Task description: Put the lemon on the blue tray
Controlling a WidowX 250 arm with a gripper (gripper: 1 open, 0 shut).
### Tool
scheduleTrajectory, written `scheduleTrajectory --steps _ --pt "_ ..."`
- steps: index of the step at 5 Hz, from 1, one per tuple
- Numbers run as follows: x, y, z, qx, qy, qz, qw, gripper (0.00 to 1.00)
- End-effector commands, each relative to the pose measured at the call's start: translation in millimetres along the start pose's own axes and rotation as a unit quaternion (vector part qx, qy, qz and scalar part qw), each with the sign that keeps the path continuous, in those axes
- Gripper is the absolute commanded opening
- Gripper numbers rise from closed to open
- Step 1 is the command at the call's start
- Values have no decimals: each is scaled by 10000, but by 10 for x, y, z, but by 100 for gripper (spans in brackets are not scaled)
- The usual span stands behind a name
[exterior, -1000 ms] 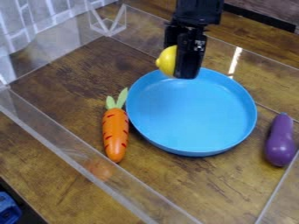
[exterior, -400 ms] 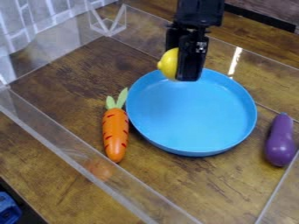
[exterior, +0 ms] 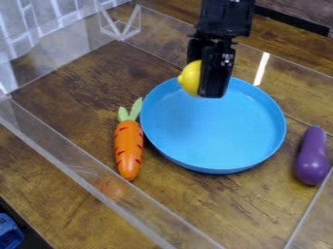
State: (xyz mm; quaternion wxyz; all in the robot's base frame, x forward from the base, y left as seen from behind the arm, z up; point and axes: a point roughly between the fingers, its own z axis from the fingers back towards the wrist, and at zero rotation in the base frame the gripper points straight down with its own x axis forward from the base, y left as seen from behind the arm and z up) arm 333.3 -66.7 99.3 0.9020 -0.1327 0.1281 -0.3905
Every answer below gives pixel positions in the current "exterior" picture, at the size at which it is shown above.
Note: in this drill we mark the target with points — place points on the orange toy carrot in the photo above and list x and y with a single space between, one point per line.
129 141

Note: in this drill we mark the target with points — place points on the clear acrylic barrier wall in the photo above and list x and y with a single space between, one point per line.
81 57

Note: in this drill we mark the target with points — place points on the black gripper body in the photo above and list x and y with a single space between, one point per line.
225 19

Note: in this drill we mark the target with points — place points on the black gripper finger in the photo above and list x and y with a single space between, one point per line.
216 71
194 49

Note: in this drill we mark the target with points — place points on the blue object at corner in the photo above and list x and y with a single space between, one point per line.
11 233

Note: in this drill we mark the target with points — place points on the purple toy eggplant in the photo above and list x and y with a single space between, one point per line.
312 163

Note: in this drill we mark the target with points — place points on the yellow toy lemon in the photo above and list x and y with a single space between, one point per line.
189 78

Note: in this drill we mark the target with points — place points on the blue round plastic tray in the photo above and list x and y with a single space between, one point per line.
214 135

